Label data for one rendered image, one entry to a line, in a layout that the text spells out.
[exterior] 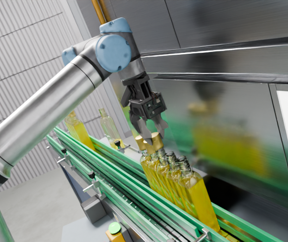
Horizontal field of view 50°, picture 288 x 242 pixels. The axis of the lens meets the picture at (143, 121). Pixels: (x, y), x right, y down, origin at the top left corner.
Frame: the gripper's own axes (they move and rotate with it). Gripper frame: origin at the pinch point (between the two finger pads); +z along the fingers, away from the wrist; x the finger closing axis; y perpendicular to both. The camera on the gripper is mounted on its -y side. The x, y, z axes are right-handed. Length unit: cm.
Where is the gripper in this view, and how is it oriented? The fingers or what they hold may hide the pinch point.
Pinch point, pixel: (154, 137)
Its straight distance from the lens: 93.4
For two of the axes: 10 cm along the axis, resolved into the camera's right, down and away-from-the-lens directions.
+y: 4.7, 1.4, -8.7
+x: 8.1, -4.6, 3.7
